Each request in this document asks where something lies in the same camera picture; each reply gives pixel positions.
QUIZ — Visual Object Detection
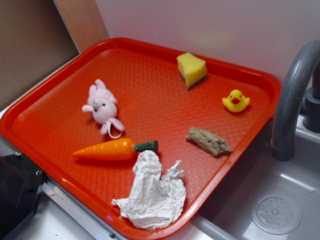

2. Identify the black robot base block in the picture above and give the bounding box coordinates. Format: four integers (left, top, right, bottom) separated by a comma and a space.
0, 154, 46, 240

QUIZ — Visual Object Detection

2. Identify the grey wood chip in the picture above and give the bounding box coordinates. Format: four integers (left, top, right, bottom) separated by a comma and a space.
186, 127, 233, 158

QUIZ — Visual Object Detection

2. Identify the orange toy carrot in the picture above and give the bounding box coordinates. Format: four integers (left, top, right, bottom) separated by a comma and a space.
72, 138, 159, 161

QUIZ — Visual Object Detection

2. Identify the pink plush bunny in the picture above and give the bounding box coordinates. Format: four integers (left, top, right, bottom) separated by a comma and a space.
81, 79, 125, 140

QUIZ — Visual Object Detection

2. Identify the yellow sponge with dark base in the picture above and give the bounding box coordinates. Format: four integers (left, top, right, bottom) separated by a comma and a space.
176, 52, 208, 89

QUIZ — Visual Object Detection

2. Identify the red plastic tray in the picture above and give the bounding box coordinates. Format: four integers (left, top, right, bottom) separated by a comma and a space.
0, 38, 281, 240

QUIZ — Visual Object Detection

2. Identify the yellow rubber duck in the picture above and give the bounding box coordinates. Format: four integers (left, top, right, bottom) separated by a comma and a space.
222, 89, 251, 113

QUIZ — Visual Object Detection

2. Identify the crumpled white paper towel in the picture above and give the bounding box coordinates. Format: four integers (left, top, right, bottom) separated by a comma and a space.
111, 150, 187, 231

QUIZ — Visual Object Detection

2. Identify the grey toy sink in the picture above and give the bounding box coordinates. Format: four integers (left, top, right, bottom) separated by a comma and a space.
192, 115, 320, 240

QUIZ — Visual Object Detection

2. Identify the grey toy faucet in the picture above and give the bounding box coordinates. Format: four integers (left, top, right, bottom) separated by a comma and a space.
271, 39, 320, 162

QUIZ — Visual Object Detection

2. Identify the brown cardboard panel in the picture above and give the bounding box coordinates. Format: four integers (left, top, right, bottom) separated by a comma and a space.
0, 0, 109, 109

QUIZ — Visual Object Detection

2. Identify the silver metal rail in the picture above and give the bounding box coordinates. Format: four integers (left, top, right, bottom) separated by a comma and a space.
0, 138, 124, 240

